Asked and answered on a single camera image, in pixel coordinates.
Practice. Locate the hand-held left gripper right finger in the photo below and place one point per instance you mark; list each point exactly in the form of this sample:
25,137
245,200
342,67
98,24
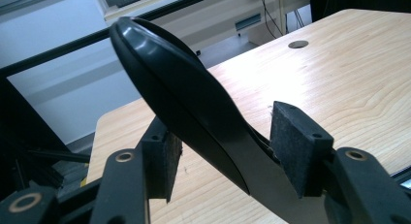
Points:
300,146

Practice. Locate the black metal frame bar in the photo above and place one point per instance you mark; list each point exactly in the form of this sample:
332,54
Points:
80,41

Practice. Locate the black frame brace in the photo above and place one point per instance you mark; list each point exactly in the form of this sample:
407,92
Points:
25,130

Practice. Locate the dark curtain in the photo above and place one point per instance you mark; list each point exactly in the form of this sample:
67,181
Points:
355,4

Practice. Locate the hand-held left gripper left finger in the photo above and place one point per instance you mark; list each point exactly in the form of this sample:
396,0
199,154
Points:
122,191

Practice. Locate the white cabinet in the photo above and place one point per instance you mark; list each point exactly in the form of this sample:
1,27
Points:
48,33

